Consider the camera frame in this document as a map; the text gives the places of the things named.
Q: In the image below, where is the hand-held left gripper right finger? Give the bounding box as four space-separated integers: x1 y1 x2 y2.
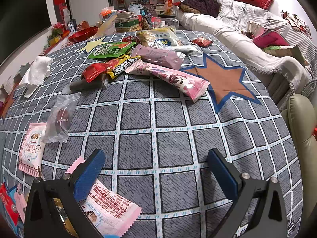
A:
207 148 294 238

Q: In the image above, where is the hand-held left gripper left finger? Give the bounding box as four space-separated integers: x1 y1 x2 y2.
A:
24 149 106 238

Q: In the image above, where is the pink text snack packet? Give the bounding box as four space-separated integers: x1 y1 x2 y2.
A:
66 157 142 237

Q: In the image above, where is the tan snack packet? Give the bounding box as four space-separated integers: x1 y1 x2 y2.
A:
51 197 78 237

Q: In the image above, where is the pink cranberry biscuit packet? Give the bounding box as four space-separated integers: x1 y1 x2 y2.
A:
18 123 47 176

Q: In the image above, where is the clear wrapper dark cake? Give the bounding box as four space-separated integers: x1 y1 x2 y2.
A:
43 93 81 143

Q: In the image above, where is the small pink packet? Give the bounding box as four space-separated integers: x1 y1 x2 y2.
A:
13 183 27 222

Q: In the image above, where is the grey checked star blanket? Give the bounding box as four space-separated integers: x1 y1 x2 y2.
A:
0 30 304 238

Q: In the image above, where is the dark brown stick packet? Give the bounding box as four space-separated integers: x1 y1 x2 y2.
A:
62 78 109 95

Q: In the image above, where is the green leather armchair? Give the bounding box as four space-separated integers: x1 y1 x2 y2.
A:
280 93 317 228

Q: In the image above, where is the red candy bar packet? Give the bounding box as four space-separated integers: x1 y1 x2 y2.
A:
82 63 117 83

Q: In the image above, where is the long pink strawberry print packet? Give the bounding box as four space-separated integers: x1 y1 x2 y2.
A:
125 62 210 103

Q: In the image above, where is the yellow black snack packet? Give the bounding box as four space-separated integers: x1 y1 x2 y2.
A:
103 55 141 80

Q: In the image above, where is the white crumpled tissue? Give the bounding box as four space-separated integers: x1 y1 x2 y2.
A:
18 56 53 97

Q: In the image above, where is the green snack packet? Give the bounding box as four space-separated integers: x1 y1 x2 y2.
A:
87 42 137 60

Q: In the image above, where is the white snack packet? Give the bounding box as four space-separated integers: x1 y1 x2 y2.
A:
171 44 202 55

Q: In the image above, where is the mauve snack packet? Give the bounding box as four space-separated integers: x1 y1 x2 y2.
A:
131 45 186 70

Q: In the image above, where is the brown paper bag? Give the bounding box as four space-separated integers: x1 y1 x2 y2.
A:
263 45 310 66

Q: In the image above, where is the red bowl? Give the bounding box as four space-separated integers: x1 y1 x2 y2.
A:
68 26 99 42

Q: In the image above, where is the white covered sofa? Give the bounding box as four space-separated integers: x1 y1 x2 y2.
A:
177 0 317 105

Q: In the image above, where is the magenta bag on sofa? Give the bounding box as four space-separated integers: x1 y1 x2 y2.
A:
252 28 290 49

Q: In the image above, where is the red flower plant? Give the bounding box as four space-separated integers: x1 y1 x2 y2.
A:
47 23 65 42

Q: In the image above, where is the large beige snack bag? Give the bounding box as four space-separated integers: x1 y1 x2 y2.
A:
136 28 184 49

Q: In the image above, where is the green white box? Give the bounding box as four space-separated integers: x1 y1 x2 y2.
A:
114 17 140 33

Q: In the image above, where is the clear plastic jar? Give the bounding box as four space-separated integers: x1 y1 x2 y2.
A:
157 13 179 29

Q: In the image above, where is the patterned pillow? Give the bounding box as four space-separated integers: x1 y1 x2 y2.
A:
281 10 312 39

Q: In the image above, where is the dark maroon cloth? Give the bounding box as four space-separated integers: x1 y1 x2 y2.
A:
180 0 221 18

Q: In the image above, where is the black television screen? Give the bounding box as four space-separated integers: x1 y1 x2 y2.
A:
0 0 51 55

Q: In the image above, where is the orange juice bottle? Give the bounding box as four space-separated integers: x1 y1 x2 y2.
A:
163 0 174 15

